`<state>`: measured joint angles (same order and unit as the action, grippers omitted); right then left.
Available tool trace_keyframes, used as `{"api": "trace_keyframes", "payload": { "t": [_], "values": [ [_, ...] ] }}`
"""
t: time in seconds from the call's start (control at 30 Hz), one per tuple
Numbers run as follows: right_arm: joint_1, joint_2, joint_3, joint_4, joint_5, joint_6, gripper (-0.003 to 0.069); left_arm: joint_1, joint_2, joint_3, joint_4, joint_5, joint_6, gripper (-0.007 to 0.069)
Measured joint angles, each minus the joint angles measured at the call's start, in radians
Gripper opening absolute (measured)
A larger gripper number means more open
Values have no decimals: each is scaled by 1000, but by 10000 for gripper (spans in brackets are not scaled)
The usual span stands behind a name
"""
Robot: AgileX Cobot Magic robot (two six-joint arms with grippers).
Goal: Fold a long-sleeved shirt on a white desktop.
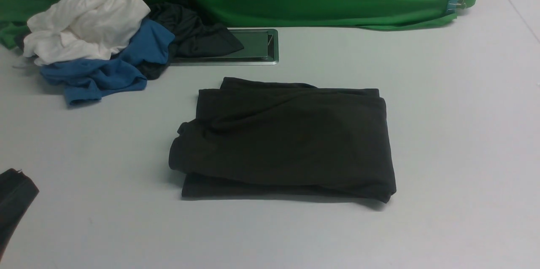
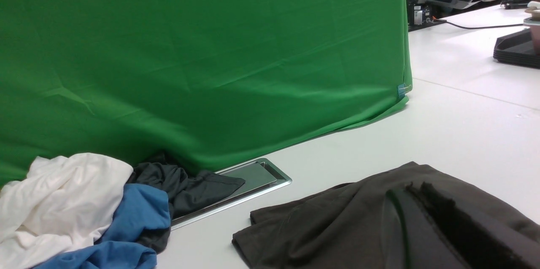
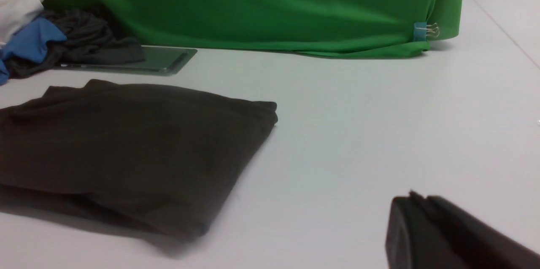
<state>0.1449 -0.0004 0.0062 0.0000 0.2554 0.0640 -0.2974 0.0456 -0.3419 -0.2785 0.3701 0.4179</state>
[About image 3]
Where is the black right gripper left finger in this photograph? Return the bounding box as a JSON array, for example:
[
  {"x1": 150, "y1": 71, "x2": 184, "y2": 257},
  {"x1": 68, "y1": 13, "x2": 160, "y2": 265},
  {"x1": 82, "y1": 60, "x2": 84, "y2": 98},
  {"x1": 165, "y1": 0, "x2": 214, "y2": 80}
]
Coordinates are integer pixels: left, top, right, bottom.
[{"x1": 384, "y1": 196, "x2": 467, "y2": 269}]

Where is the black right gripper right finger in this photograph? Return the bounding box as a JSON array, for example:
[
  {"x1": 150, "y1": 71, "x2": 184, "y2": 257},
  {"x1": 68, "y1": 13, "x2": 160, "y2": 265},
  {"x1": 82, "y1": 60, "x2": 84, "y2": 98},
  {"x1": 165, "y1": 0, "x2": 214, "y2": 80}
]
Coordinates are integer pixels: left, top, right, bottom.
[{"x1": 409, "y1": 191, "x2": 540, "y2": 269}]

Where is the dark gray long-sleeved shirt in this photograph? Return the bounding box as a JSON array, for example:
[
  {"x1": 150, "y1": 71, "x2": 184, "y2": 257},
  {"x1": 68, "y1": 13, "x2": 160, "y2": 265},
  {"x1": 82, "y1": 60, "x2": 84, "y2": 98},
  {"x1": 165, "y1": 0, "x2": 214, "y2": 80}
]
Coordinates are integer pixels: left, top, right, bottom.
[{"x1": 0, "y1": 79, "x2": 278, "y2": 242}]

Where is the crumpled dark teal shirt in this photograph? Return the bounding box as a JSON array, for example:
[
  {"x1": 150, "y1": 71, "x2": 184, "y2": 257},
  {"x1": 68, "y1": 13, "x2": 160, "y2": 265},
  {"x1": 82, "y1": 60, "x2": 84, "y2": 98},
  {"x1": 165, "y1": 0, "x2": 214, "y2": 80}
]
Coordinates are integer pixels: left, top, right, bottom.
[{"x1": 6, "y1": 8, "x2": 146, "y2": 79}]

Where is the crumpled blue shirt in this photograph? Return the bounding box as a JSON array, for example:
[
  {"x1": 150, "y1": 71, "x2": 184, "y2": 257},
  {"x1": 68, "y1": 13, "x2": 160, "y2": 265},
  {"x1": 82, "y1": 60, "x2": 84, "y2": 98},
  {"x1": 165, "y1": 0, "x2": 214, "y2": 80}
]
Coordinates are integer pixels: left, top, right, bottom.
[{"x1": 0, "y1": 17, "x2": 67, "y2": 85}]

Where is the crumpled white shirt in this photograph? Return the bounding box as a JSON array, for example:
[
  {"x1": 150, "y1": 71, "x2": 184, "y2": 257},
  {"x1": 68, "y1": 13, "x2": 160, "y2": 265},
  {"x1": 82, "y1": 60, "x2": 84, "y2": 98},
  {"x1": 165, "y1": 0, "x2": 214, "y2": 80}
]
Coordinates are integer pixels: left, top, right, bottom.
[{"x1": 0, "y1": 0, "x2": 44, "y2": 47}]

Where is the blue binder clip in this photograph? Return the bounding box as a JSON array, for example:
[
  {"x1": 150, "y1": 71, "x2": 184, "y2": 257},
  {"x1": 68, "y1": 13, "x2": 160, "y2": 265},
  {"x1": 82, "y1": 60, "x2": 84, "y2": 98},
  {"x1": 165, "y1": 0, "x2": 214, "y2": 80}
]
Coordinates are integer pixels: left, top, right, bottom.
[{"x1": 413, "y1": 22, "x2": 440, "y2": 42}]

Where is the green backdrop cloth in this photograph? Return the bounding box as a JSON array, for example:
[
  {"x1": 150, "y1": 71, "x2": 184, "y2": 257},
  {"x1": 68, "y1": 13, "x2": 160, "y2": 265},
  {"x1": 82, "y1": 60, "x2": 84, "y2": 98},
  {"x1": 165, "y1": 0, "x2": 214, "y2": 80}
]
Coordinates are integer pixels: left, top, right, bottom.
[{"x1": 44, "y1": 0, "x2": 462, "y2": 59}]

